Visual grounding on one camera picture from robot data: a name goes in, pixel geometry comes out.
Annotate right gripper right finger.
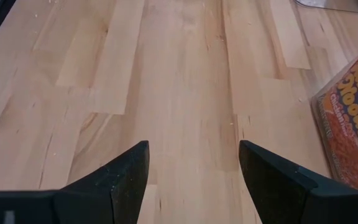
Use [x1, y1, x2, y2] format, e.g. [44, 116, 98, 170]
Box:
[239, 139, 358, 224]

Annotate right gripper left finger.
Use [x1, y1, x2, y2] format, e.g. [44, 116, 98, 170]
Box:
[0, 140, 150, 224]

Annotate orange Saucy Noods ramen pack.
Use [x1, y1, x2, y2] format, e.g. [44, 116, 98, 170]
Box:
[311, 37, 358, 192]

